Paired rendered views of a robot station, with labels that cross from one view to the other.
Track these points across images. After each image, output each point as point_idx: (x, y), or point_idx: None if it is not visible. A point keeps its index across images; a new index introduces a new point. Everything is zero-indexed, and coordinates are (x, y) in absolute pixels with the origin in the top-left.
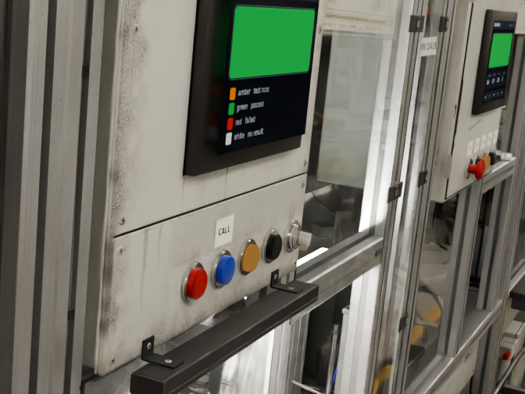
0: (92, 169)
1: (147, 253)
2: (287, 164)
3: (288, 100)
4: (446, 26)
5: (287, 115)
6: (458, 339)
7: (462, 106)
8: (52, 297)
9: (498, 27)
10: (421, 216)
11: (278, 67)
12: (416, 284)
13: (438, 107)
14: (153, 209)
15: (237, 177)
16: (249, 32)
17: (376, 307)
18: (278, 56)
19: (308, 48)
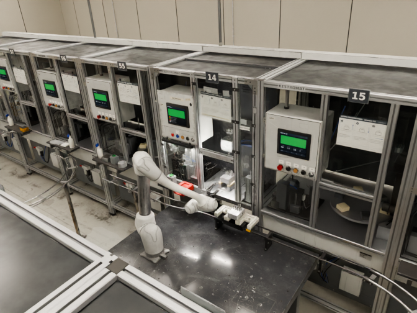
0: (159, 118)
1: (165, 128)
2: (189, 130)
3: (180, 120)
4: (254, 126)
5: (181, 122)
6: (311, 223)
7: (267, 147)
8: (157, 127)
9: (286, 134)
10: (256, 165)
11: (177, 116)
12: (259, 181)
13: (258, 143)
14: (165, 124)
15: (178, 127)
16: (170, 111)
17: (234, 171)
18: (177, 115)
19: (183, 115)
